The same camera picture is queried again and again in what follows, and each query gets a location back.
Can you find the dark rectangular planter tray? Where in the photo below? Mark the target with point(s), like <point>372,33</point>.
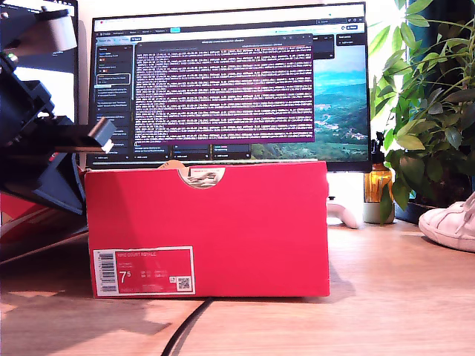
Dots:
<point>412,213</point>

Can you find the large widescreen computer monitor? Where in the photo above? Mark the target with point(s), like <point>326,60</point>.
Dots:
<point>222,92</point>

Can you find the small black computer monitor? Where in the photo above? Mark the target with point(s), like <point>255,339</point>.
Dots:
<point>63,92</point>

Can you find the red Nike shoebox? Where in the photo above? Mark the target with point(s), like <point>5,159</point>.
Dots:
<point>222,230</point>

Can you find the green leafy houseplant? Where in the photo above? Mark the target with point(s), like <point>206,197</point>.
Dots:
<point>438,111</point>

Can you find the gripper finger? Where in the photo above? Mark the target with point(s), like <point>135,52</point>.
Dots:
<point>65,185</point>

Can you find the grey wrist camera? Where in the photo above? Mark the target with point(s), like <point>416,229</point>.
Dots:
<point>61,33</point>

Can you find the white curved object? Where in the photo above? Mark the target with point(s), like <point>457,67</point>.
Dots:
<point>347,219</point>

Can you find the amber pump bottle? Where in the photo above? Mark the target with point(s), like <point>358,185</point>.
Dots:
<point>376,181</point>

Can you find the red shoebox lid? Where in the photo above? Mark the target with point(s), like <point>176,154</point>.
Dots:
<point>22,219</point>

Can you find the white leather sneaker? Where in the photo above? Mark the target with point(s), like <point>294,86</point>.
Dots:
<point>204,180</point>
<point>449,226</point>

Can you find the white round pot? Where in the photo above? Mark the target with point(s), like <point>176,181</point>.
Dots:
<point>373,213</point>

